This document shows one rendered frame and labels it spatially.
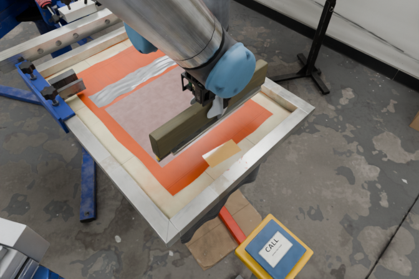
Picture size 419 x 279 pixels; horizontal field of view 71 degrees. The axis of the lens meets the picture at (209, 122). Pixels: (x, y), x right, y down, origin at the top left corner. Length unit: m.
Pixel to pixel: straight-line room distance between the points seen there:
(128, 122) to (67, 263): 1.09
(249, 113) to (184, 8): 0.68
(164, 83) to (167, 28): 0.75
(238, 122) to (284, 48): 2.01
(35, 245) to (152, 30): 0.41
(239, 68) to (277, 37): 2.64
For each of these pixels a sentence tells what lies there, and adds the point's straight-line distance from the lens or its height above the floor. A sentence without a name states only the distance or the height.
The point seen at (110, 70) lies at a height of 0.96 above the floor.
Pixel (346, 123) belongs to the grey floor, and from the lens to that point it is 2.36.
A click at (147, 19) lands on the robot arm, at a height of 1.51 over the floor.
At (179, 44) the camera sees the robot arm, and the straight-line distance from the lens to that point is 0.33.
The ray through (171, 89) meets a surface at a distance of 1.02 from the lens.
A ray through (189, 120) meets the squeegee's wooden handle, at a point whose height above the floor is 1.14.
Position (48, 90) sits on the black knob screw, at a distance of 0.97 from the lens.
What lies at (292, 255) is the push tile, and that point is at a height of 0.97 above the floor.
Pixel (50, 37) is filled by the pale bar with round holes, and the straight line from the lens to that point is 1.23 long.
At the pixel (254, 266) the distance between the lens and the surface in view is 0.73.
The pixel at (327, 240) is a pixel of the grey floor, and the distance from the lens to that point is 1.86.
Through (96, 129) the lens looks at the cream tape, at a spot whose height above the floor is 0.96.
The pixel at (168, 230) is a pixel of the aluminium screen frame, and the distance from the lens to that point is 0.71.
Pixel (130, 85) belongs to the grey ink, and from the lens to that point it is 1.05.
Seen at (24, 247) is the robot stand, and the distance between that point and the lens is 0.57.
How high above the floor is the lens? 1.66
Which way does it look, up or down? 50 degrees down
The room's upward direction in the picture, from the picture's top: straight up
